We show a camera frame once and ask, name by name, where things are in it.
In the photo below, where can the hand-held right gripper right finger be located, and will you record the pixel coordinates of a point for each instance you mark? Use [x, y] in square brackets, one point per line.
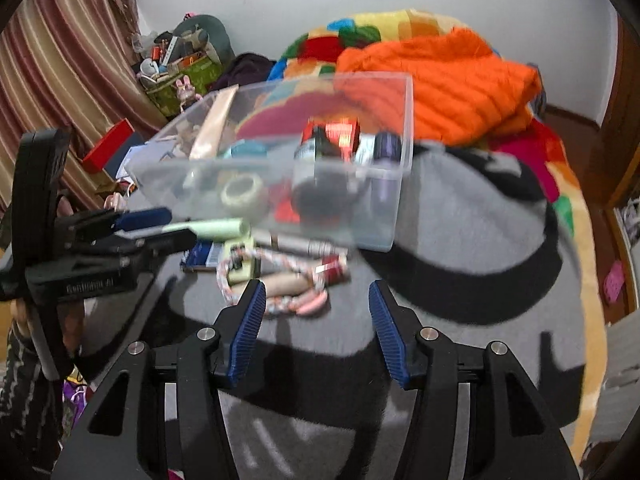
[390, 335]

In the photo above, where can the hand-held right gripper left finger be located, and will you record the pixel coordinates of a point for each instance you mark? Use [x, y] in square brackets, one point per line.
[245, 335]

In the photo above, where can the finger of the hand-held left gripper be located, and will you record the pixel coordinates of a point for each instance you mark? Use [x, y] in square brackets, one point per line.
[145, 219]
[160, 247]

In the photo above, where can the light green tube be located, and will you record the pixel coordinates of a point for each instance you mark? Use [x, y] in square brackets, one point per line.
[220, 228]

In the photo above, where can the white tape roll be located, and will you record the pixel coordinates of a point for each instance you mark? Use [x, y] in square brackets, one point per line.
[241, 192]

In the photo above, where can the long beige carton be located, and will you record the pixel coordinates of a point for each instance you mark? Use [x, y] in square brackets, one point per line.
[212, 125]

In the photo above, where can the clear plastic storage box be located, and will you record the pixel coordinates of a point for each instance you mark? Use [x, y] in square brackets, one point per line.
[320, 230]

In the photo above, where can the purple spray bottle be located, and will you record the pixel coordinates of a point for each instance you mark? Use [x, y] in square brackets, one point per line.
[386, 160]

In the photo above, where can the green glass bottle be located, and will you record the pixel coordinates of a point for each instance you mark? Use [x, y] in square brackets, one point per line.
[315, 152]

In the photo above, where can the red gold pointed packet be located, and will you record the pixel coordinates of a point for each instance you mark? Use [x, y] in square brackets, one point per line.
[340, 135]

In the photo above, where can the person's left hand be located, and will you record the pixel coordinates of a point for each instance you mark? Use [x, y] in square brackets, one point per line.
[20, 320]

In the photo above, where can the pink plastic bag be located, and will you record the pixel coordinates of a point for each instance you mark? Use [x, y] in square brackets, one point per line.
[115, 201]

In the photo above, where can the blue flat pack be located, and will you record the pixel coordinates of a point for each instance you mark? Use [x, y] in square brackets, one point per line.
[202, 256]

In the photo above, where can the grey blue box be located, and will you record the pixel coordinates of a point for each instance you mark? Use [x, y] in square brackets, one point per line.
[127, 157]

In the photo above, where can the blue notebook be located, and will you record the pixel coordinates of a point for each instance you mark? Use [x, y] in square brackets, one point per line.
[145, 152]

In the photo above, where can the small yellow green box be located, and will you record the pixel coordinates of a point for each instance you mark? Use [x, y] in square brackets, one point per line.
[241, 267]

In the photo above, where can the red flat box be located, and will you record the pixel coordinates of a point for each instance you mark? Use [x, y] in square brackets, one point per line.
[107, 145]

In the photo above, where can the red thread spool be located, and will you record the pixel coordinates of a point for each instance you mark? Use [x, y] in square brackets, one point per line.
[334, 269]

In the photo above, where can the metallic brown tube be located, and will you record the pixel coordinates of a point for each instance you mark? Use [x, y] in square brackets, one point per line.
[300, 244]

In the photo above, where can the grey black patterned blanket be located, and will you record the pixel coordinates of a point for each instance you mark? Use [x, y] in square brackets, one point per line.
[475, 270]

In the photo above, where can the striped pink curtain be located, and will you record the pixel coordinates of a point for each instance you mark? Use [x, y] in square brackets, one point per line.
[55, 75]

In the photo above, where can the green storage basket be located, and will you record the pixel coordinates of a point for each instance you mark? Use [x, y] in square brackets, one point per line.
[170, 92]

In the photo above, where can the pink bunny toy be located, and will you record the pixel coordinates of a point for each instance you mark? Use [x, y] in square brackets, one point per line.
[186, 91]

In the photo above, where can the black round object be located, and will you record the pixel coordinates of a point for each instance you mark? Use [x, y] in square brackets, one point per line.
[325, 200]

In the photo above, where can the dark purple clothes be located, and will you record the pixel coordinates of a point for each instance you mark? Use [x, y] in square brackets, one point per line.
[247, 70]

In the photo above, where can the grey neck pillow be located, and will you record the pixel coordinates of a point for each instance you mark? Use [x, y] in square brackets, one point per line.
[210, 32]

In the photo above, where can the pink slipper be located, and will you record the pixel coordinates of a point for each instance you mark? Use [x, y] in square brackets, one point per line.
[614, 281]

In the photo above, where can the white slatted panel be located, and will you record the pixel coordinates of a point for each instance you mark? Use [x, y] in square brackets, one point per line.
[617, 385]

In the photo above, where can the orange down jacket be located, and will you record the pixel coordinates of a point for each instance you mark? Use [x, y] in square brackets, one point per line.
[450, 90]

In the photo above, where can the wooden wardrobe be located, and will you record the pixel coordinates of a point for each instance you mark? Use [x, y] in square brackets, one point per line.
[620, 160]

